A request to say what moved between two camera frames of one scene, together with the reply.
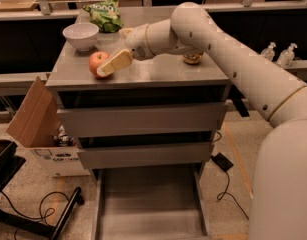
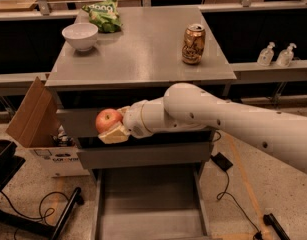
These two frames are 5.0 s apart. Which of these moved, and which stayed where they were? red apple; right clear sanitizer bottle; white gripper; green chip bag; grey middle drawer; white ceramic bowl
Moved: white gripper; red apple
Stayed: green chip bag; grey middle drawer; white ceramic bowl; right clear sanitizer bottle
